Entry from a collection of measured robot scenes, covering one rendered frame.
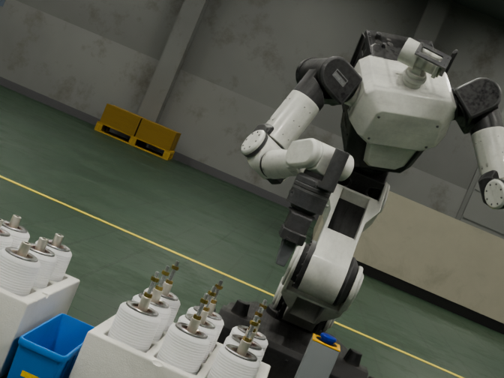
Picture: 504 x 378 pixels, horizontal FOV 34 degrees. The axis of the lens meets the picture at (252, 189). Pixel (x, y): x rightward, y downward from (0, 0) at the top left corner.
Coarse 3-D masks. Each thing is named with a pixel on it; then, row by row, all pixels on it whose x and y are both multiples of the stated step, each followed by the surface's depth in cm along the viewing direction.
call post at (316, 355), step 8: (312, 336) 200; (312, 344) 194; (320, 344) 194; (312, 352) 194; (320, 352) 194; (328, 352) 194; (336, 352) 193; (304, 360) 194; (312, 360) 194; (320, 360) 194; (328, 360) 194; (304, 368) 194; (312, 368) 194; (320, 368) 194; (328, 368) 194; (296, 376) 194; (304, 376) 194; (312, 376) 194; (320, 376) 194; (328, 376) 194
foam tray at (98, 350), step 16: (112, 320) 191; (96, 336) 175; (80, 352) 175; (96, 352) 175; (112, 352) 174; (128, 352) 174; (144, 352) 176; (80, 368) 175; (96, 368) 175; (112, 368) 174; (128, 368) 174; (144, 368) 174; (160, 368) 173; (176, 368) 175; (208, 368) 185
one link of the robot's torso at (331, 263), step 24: (336, 192) 237; (384, 192) 242; (336, 216) 238; (360, 216) 239; (312, 240) 229; (336, 240) 228; (312, 264) 222; (336, 264) 222; (312, 288) 223; (336, 288) 221
